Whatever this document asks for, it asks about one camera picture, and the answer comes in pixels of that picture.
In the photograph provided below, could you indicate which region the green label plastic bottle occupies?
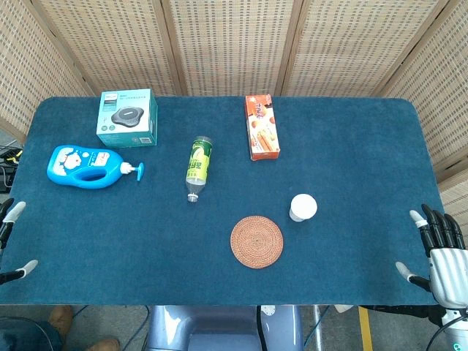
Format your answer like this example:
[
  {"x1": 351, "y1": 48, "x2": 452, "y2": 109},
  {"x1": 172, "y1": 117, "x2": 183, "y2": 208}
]
[{"x1": 185, "y1": 135, "x2": 214, "y2": 203}]

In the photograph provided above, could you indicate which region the blue cable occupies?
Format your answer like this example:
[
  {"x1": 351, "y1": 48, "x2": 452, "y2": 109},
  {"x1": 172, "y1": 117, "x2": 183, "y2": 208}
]
[{"x1": 302, "y1": 305, "x2": 331, "y2": 348}]

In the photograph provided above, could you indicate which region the orange biscuit stick box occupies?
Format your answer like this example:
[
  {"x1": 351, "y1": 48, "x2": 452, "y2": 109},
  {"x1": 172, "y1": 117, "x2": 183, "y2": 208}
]
[{"x1": 244, "y1": 94, "x2": 282, "y2": 162}]

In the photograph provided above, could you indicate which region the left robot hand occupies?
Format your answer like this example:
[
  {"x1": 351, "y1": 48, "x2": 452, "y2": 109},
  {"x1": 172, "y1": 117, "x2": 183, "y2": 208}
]
[{"x1": 0, "y1": 197, "x2": 39, "y2": 286}]

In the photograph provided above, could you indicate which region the brown shoe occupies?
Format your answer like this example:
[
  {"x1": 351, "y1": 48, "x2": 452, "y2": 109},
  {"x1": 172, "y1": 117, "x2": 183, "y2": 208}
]
[
  {"x1": 86, "y1": 338, "x2": 121, "y2": 351},
  {"x1": 48, "y1": 306, "x2": 74, "y2": 339}
]

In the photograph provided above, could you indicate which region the white paper cup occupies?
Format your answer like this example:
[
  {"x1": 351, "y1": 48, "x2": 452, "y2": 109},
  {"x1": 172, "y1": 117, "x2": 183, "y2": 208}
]
[{"x1": 289, "y1": 193, "x2": 318, "y2": 223}]

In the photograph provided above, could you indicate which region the black cable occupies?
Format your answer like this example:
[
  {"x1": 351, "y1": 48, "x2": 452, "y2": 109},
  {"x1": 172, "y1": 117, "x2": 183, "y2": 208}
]
[{"x1": 255, "y1": 305, "x2": 265, "y2": 351}]

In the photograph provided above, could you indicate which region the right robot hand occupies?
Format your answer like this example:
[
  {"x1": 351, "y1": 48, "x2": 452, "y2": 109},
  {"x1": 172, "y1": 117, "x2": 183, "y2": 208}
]
[{"x1": 395, "y1": 203, "x2": 468, "y2": 311}]

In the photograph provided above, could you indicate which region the grey blue robot torso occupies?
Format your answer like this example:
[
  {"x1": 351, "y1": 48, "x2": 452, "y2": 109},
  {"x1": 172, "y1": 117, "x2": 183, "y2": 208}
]
[{"x1": 145, "y1": 304, "x2": 304, "y2": 351}]

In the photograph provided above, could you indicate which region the blue table cloth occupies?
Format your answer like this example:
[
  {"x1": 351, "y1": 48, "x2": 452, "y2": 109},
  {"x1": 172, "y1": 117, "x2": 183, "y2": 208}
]
[{"x1": 0, "y1": 95, "x2": 446, "y2": 307}]

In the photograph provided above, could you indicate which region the blue pump detergent bottle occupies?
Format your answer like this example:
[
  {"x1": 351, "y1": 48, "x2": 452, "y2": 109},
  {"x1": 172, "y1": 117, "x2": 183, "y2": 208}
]
[{"x1": 46, "y1": 145, "x2": 146, "y2": 190}]

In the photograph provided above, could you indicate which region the teal white electronics box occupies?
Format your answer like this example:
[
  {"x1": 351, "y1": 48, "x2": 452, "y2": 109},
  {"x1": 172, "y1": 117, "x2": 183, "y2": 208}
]
[{"x1": 96, "y1": 88, "x2": 159, "y2": 149}]

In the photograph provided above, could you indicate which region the round woven rattan coaster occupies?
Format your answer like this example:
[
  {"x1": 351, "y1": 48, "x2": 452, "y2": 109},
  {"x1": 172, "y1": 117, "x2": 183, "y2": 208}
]
[{"x1": 230, "y1": 215, "x2": 285, "y2": 270}]

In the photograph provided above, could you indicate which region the woven bamboo folding screen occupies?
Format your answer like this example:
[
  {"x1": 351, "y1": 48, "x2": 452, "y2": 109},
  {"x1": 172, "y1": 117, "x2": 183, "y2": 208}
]
[{"x1": 0, "y1": 0, "x2": 468, "y2": 235}]

